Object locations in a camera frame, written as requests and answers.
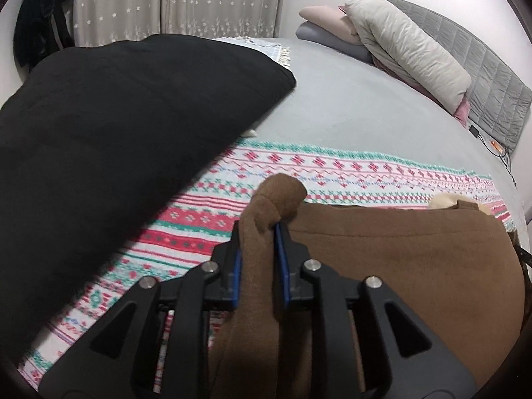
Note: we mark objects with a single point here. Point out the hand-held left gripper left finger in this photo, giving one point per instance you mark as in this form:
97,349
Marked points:
237,282

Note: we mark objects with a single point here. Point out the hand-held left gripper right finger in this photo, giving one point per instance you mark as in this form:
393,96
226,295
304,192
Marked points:
284,274

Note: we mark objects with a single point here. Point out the brown coat with cream collar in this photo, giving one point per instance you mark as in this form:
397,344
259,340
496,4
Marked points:
395,249

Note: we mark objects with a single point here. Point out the black hanging clothes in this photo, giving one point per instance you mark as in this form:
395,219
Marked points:
37,20

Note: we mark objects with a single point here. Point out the red green patterned blanket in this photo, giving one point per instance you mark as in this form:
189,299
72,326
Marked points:
332,174

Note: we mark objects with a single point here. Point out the bed with grey sheet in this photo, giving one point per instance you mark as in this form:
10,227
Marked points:
353,104

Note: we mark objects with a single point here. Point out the black quilt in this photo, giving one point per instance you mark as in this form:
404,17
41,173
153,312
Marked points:
104,133

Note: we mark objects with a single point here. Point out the light blue striped fringed blanket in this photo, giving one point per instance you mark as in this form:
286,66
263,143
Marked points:
266,48

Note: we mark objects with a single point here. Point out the grey pillow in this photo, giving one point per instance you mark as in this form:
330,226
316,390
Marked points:
328,41

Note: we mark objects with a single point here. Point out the pink pillow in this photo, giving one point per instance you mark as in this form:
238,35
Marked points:
462,112
324,18

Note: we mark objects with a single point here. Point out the small orange device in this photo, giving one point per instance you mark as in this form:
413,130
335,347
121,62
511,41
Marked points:
495,145

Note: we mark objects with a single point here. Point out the cream rolled duvet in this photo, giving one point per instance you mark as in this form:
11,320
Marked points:
407,50

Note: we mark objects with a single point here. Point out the beige star print curtain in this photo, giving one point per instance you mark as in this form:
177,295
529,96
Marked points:
187,4

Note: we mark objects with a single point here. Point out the grey quilted headboard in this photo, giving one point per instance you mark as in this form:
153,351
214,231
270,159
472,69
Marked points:
490,70

